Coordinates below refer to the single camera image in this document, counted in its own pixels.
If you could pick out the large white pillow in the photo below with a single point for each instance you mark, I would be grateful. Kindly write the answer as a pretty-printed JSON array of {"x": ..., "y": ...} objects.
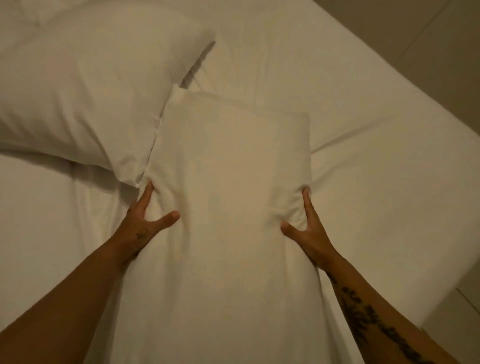
[{"x": 86, "y": 86}]

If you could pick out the person's left hand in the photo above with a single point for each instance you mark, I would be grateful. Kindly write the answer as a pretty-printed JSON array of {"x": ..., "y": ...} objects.
[{"x": 139, "y": 228}]

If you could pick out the person's right thumb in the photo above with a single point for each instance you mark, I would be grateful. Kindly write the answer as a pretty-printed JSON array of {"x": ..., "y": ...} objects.
[{"x": 291, "y": 228}]

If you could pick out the person's left forearm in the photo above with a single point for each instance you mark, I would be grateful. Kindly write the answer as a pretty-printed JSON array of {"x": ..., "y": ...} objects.
[{"x": 60, "y": 303}]

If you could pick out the person's left thumb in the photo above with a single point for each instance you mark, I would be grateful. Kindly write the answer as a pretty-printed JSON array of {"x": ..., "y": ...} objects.
[{"x": 165, "y": 221}]

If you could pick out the person's right hand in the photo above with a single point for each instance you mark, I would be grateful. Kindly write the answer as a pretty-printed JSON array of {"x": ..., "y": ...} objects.
[{"x": 313, "y": 236}]

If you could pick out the white bed sheet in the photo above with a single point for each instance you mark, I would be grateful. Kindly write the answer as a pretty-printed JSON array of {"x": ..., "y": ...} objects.
[{"x": 360, "y": 150}]

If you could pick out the person's right forearm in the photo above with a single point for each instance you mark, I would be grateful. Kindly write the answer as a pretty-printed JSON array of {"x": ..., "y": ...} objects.
[{"x": 378, "y": 318}]

